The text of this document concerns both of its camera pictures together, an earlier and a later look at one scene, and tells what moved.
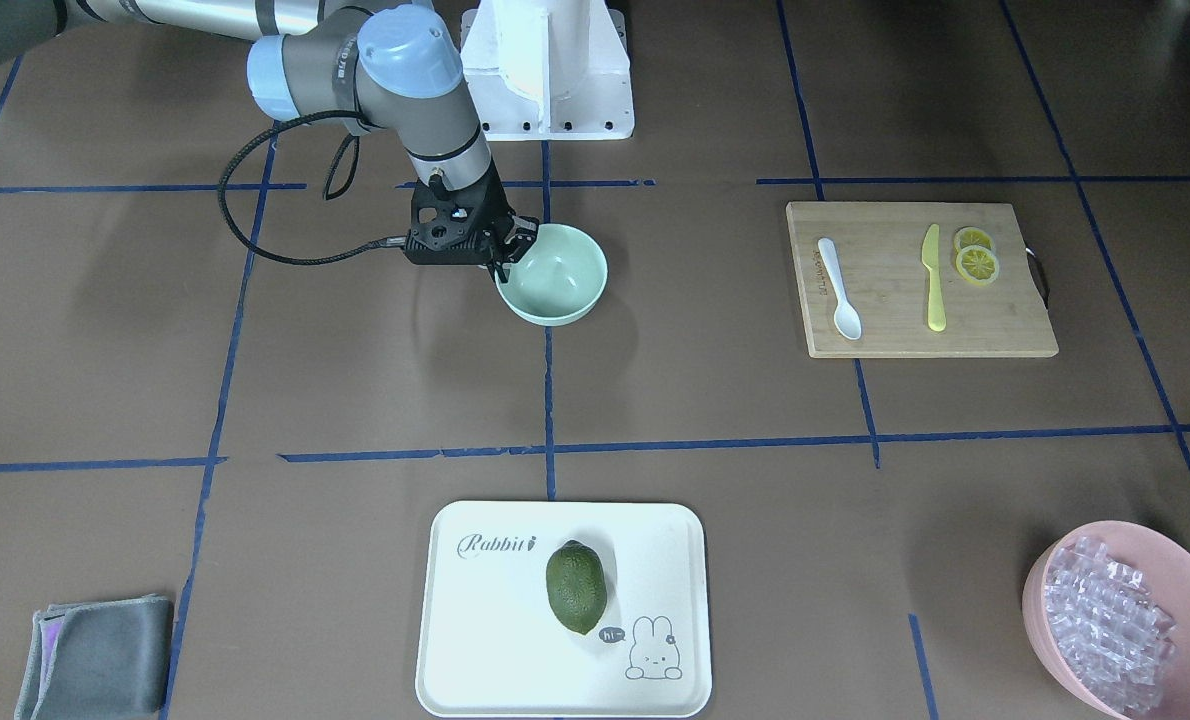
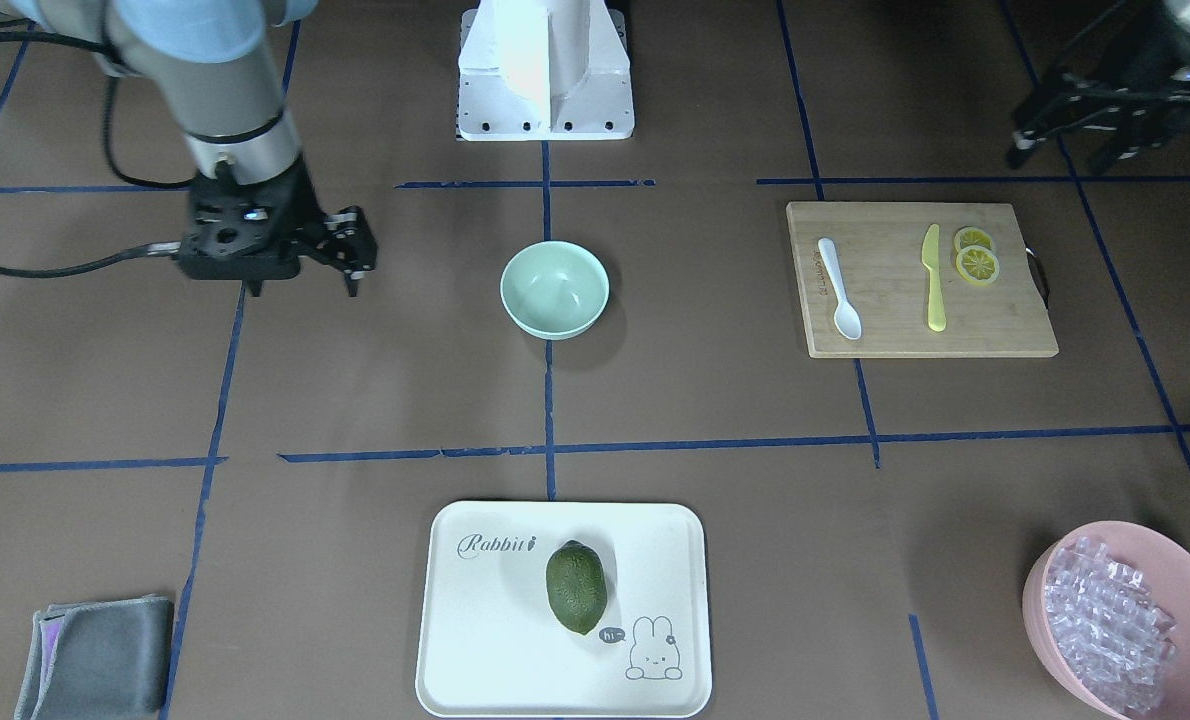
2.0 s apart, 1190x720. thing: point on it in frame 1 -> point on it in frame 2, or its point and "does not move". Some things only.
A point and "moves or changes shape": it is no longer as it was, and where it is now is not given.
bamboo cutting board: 880,249 does not move
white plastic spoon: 846,317 does not move
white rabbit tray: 492,647 does not move
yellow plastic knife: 930,255 does not move
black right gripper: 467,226 -> 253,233
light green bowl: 558,279 moves or changes shape
